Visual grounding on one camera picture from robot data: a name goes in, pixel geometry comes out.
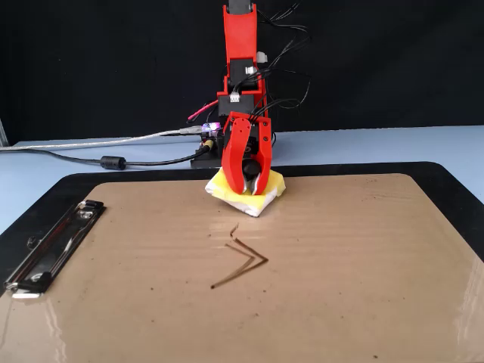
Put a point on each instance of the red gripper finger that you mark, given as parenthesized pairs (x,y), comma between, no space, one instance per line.
(265,151)
(235,162)

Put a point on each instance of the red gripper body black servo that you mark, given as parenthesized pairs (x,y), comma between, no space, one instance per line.
(255,141)

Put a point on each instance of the yellow and white sponge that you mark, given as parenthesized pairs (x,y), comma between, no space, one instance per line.
(261,204)

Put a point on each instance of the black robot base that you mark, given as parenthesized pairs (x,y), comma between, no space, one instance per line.
(208,162)

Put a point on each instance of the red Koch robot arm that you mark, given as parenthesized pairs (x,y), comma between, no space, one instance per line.
(240,38)

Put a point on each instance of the controller board with LEDs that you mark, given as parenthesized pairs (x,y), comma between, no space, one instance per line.
(211,128)

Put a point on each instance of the black desk mat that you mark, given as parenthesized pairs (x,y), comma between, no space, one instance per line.
(132,177)

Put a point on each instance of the brown clipboard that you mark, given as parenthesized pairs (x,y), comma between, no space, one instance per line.
(151,302)

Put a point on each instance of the black backdrop cloth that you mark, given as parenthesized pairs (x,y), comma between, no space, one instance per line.
(75,56)

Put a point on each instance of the silver metal clipboard clip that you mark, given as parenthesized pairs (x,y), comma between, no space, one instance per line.
(56,246)

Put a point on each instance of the grey metal frame post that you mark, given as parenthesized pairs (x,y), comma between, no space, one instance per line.
(3,132)

